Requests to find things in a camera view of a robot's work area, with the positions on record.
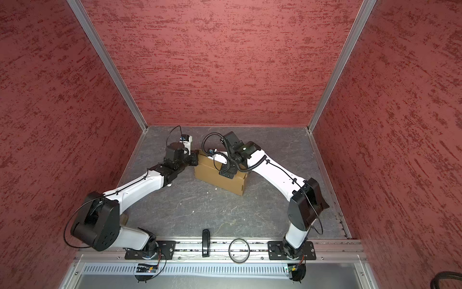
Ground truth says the brown cardboard box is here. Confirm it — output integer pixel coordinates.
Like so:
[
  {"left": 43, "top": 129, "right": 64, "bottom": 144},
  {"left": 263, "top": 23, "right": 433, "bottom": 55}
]
[{"left": 194, "top": 151, "right": 248, "bottom": 196}]

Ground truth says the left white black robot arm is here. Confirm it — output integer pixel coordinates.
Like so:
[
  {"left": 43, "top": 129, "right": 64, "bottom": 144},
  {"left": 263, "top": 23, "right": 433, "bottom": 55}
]
[{"left": 65, "top": 136, "right": 199, "bottom": 260}]

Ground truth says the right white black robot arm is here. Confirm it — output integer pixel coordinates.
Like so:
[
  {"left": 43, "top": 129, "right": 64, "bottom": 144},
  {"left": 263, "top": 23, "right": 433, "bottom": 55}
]
[{"left": 209, "top": 142, "right": 330, "bottom": 260}]

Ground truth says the glass spice jar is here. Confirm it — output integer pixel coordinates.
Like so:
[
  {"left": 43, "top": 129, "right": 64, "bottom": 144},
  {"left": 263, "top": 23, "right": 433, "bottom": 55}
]
[{"left": 120, "top": 213, "right": 129, "bottom": 226}]

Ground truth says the left circuit board connector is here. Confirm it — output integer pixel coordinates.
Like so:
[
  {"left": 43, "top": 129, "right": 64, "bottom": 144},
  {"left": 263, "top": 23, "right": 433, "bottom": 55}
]
[{"left": 134, "top": 264, "right": 159, "bottom": 282}]

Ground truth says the circuit board connector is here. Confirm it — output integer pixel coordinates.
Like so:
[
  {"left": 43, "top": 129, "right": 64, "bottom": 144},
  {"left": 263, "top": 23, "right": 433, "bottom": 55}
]
[
  {"left": 134, "top": 264, "right": 159, "bottom": 282},
  {"left": 288, "top": 264, "right": 306, "bottom": 282}
]

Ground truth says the right circuit board connector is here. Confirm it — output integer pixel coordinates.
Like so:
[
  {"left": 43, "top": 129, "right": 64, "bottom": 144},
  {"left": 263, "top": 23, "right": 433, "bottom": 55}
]
[{"left": 288, "top": 264, "right": 306, "bottom": 282}]

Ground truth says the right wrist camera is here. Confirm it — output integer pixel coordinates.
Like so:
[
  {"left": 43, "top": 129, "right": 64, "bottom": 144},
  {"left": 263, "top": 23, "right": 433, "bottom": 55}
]
[{"left": 222, "top": 131, "right": 244, "bottom": 154}]

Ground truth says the black handle bar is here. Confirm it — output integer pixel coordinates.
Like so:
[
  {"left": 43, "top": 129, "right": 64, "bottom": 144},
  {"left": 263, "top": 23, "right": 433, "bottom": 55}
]
[{"left": 202, "top": 229, "right": 211, "bottom": 258}]

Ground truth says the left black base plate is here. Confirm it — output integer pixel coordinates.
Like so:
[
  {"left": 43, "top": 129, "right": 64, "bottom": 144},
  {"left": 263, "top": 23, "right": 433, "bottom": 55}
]
[{"left": 125, "top": 240, "right": 177, "bottom": 261}]

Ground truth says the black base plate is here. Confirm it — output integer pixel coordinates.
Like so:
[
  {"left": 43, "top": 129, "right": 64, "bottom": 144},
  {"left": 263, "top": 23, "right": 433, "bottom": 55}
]
[
  {"left": 268, "top": 240, "right": 316, "bottom": 261},
  {"left": 125, "top": 240, "right": 177, "bottom": 261}
]

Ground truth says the black cable ring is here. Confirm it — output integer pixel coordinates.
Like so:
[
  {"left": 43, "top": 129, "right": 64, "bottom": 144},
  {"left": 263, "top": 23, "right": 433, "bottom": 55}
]
[{"left": 228, "top": 238, "right": 251, "bottom": 264}]

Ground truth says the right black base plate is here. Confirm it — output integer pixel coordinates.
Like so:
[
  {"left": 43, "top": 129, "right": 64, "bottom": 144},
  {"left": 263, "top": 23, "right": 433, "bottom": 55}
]
[{"left": 268, "top": 240, "right": 316, "bottom": 261}]

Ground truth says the white perforated cable duct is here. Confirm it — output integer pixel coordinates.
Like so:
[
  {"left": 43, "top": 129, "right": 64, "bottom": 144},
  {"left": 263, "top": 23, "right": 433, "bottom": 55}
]
[{"left": 79, "top": 263, "right": 289, "bottom": 279}]

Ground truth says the aluminium frame rail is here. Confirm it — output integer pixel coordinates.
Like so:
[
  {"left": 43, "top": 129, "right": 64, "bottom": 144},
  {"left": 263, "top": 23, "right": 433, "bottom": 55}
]
[{"left": 72, "top": 237, "right": 369, "bottom": 264}]

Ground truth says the left aluminium corner post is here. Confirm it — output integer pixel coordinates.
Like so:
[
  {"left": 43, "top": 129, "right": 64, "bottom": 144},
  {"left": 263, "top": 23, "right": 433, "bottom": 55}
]
[{"left": 67, "top": 0, "right": 149, "bottom": 133}]

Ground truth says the aluminium corner post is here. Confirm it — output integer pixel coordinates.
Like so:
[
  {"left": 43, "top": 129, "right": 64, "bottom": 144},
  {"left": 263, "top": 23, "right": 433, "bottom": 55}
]
[
  {"left": 308, "top": 0, "right": 377, "bottom": 134},
  {"left": 67, "top": 0, "right": 149, "bottom": 133}
]

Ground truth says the right aluminium corner post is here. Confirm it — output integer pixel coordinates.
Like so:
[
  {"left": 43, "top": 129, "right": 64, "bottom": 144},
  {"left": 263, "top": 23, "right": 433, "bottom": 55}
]
[{"left": 308, "top": 0, "right": 377, "bottom": 134}]

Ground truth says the black cable bottom corner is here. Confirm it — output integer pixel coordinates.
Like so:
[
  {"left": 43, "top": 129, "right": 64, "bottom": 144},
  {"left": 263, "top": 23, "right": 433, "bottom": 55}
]
[{"left": 430, "top": 270, "right": 462, "bottom": 289}]

